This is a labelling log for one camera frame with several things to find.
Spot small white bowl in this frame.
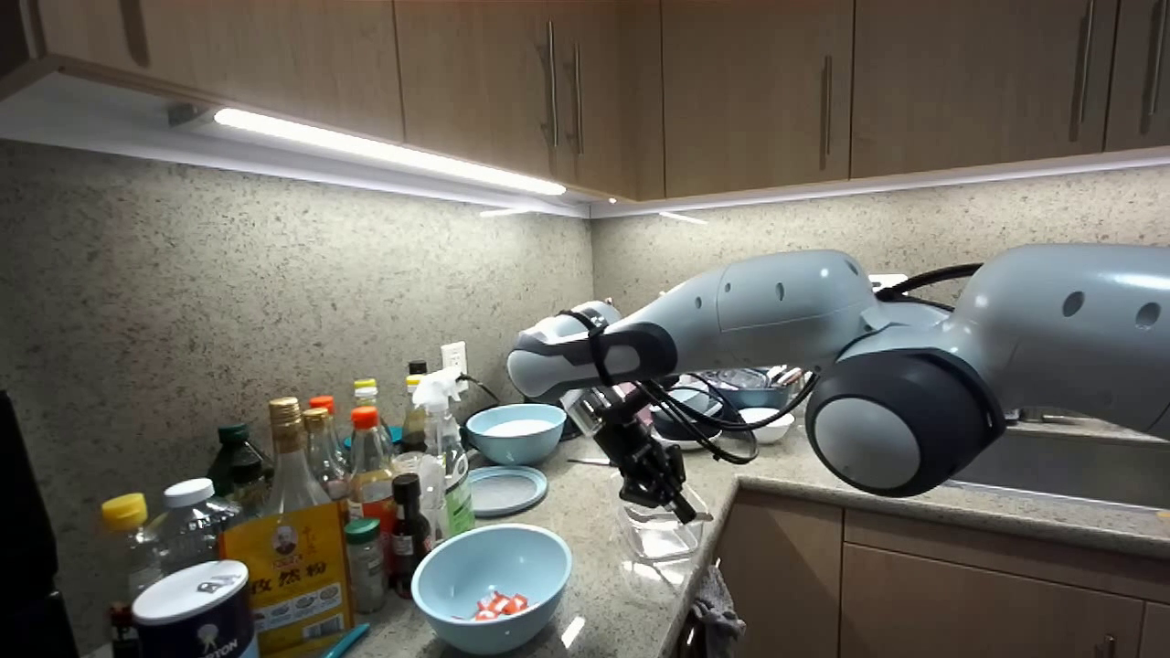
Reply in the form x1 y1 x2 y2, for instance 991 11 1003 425
742 407 797 445

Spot green cap small jar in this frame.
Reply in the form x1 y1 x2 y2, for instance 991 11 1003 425
339 516 391 616

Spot teal utensil handle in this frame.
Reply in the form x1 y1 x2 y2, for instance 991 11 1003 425
323 616 378 658

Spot small dark soy bottle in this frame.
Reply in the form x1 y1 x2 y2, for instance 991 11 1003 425
386 471 432 601

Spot grey hanging towel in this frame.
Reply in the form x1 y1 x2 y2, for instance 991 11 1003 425
681 558 748 658

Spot dark jar with white lid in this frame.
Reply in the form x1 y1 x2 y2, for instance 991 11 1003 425
128 558 263 658

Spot wide wooden lower cabinet door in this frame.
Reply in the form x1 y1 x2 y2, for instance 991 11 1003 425
836 540 1149 658

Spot dark green bottle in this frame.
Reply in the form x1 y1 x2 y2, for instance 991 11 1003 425
204 421 274 516

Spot light blue bowl, white filling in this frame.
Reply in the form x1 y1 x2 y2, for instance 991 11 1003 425
462 403 569 471

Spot narrow wooden lower cabinet door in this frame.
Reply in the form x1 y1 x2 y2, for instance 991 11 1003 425
708 486 848 658

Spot wooden lower cabinet panel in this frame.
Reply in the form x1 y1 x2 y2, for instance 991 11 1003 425
836 507 1170 603

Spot black object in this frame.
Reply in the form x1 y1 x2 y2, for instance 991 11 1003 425
0 386 79 658

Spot orange cap red sauce bottle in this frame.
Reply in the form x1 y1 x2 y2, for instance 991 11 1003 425
345 407 397 540

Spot brown cap glass bottle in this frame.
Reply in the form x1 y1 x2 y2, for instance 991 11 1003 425
299 407 351 491

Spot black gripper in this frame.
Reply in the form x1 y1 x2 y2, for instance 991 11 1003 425
589 392 702 527

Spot light blue bowl, red bits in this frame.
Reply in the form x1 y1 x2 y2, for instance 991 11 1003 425
410 524 577 658

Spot red food pieces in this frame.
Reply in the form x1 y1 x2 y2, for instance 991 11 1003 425
472 590 533 625

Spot dark bottle, yellow label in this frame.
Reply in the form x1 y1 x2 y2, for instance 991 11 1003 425
402 357 432 453

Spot light blue plate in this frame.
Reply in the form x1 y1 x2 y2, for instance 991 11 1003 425
466 463 551 520

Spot white cap clear bottle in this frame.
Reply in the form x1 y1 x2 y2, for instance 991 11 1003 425
150 474 250 577

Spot under cabinet light strip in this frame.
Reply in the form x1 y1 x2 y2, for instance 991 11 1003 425
213 107 569 202

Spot big yellow label bottle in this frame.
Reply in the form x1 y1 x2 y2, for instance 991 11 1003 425
219 395 355 658

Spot steel kitchen sink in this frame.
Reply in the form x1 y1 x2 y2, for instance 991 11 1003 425
956 425 1170 513

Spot blue dish with utensils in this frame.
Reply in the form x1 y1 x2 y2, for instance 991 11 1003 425
690 360 813 413

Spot white spray bottle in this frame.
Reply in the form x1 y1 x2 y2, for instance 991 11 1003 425
410 367 480 540

